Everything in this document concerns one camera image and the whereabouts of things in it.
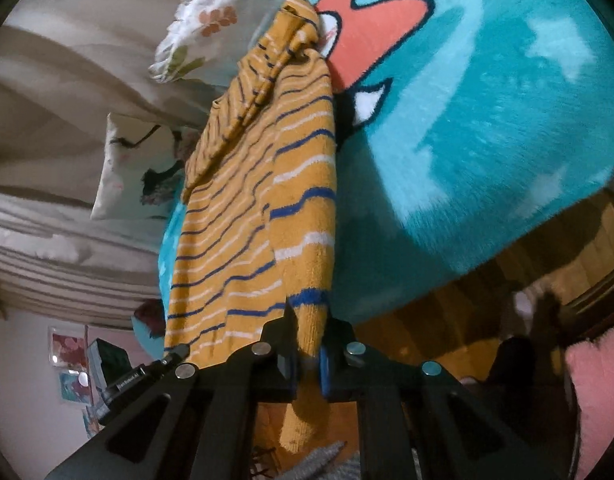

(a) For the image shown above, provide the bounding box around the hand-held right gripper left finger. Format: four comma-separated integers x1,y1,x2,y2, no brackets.
44,304,298,480

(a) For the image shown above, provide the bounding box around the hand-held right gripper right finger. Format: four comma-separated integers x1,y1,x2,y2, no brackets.
318,319,560,480

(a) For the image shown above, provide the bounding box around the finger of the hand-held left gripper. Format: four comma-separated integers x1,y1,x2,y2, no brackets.
162,344,190,366

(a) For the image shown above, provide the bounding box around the yellow striped knitted sweater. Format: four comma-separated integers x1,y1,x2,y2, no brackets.
163,0,338,457

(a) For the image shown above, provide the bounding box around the grey knitted cloth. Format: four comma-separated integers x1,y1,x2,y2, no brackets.
286,441,364,480

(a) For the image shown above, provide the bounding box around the white floral pillow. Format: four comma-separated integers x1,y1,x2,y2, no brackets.
91,112,204,222
149,0,332,84

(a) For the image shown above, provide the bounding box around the pink plush cushion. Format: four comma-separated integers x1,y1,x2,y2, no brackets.
564,324,614,480

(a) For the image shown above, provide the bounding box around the teal printed plush blanket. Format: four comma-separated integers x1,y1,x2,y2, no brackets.
157,0,614,357

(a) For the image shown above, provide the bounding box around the beige curtain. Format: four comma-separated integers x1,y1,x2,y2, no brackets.
0,0,214,332

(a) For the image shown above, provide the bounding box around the colourful wall picture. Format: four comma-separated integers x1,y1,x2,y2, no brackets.
49,327,88,369
59,369,94,407

